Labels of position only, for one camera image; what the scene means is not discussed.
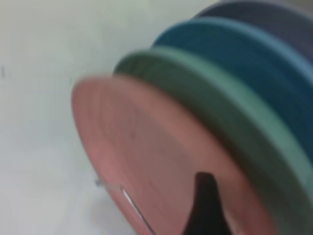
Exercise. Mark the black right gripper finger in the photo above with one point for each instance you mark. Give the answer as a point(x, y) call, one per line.
point(205, 210)

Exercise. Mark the pink round plate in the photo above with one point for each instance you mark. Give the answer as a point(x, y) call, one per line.
point(151, 147)

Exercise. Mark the green round plate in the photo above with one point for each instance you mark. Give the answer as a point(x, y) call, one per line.
point(207, 85)

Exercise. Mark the blue round plate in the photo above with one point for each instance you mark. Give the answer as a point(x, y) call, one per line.
point(232, 41)

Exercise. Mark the purple round plate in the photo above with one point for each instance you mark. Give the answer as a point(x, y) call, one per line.
point(269, 14)

